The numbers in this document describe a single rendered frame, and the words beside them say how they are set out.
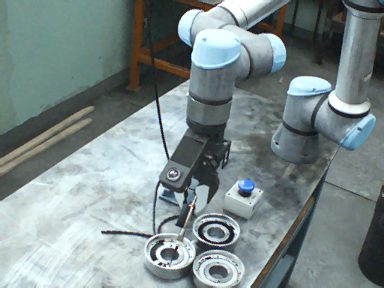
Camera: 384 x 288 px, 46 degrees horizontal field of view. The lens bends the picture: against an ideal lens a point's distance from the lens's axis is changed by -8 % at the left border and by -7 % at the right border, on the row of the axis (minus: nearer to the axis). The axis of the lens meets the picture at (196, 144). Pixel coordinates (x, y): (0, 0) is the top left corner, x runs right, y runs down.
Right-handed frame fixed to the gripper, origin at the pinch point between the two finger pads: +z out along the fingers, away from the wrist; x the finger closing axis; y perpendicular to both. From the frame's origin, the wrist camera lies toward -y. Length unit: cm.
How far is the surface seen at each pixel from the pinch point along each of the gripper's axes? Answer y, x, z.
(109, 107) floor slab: 160, 135, 93
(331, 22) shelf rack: 343, 36, 50
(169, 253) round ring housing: -1.8, 2.5, 12.0
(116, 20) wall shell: 184, 149, 41
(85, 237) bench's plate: -7.4, 20.4, 13.3
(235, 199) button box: 19.4, -3.0, 8.7
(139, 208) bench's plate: 8.3, 16.1, 13.3
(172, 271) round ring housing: -7.8, -1.5, 10.0
